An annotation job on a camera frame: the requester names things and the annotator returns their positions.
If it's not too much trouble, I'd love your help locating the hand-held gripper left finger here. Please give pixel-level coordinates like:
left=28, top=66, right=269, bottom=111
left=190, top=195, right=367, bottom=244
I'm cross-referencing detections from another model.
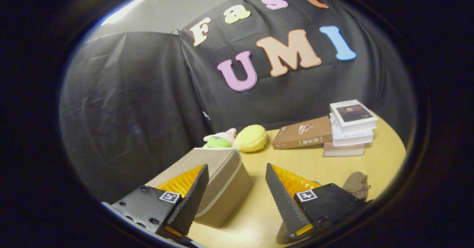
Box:
left=110, top=164, right=210, bottom=247

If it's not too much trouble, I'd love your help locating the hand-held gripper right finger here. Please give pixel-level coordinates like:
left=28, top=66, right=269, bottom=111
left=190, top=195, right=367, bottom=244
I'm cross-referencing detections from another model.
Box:
left=265, top=163, right=369, bottom=241

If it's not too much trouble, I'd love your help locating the beige fabric storage box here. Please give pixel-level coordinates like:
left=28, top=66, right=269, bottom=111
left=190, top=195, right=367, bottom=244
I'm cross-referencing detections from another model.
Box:
left=146, top=147, right=253, bottom=229

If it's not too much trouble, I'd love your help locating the yellow round plush toy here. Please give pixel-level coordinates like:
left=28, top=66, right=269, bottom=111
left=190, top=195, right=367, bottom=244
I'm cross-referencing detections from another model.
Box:
left=235, top=125, right=267, bottom=152

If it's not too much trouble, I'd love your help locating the black backdrop cloth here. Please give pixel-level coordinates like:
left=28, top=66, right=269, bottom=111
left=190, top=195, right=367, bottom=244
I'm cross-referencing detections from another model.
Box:
left=59, top=0, right=417, bottom=204

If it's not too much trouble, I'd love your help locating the plain white book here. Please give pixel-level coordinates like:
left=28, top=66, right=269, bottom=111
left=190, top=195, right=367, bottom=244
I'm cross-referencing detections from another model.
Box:
left=331, top=126, right=374, bottom=147

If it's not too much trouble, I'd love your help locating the pink and green plush toy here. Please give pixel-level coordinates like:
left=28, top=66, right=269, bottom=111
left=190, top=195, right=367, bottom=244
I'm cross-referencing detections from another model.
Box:
left=203, top=128, right=237, bottom=149

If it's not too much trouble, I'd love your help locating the pale pink book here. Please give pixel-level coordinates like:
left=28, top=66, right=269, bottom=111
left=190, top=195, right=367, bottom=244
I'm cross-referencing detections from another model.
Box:
left=323, top=142, right=366, bottom=157

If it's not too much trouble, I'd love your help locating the brown cover book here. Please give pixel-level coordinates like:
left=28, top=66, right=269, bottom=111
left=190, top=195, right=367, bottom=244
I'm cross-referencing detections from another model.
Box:
left=271, top=116, right=333, bottom=150

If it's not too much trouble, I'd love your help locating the white book with portrait cover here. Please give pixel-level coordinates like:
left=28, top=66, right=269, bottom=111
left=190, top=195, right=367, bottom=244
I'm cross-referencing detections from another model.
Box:
left=329, top=99, right=378, bottom=133

